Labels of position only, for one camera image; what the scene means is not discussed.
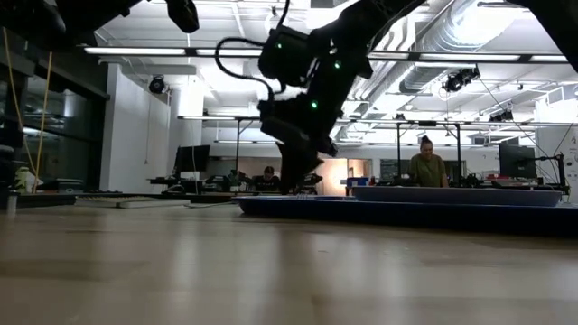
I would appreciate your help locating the black table edge rail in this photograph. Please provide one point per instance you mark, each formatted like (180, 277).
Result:
(40, 201)

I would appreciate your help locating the blue storage box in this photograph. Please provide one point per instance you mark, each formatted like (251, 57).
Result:
(357, 182)

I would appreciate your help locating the seated person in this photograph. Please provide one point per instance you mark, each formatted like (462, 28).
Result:
(268, 182)

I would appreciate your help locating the standing person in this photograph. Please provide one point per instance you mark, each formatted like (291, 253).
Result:
(426, 171)

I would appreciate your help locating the grey cylinder post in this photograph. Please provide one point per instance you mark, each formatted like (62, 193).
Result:
(12, 203)

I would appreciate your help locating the dark storage box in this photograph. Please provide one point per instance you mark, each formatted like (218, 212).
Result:
(63, 186)

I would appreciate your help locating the black ceiling camera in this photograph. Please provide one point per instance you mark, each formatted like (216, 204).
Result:
(156, 85)
(501, 116)
(460, 79)

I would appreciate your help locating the blue plastic tray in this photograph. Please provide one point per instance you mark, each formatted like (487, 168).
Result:
(361, 216)

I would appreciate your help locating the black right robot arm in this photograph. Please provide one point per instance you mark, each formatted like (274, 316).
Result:
(370, 18)

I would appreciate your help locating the black computer monitor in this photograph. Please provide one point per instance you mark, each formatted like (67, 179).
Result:
(517, 160)
(192, 158)

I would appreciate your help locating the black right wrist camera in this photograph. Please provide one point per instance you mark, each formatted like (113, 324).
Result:
(284, 56)

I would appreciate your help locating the black background robot arm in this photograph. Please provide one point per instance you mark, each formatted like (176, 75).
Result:
(226, 180)
(315, 179)

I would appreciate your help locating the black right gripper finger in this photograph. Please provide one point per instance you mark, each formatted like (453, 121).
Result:
(291, 162)
(311, 162)

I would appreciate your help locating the white round plate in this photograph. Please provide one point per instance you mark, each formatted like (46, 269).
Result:
(451, 197)

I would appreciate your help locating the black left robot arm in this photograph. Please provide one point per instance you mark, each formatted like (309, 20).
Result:
(31, 22)

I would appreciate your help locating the black monitor stand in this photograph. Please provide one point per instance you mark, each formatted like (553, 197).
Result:
(561, 171)

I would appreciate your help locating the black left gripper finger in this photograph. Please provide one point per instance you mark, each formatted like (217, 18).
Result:
(185, 15)

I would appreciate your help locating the black overhead light bar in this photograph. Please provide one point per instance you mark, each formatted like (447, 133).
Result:
(192, 52)

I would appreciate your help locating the black metal rig frame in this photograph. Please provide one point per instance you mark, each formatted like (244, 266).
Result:
(238, 149)
(459, 153)

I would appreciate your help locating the pale green white container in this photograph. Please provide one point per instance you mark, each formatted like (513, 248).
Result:
(22, 178)

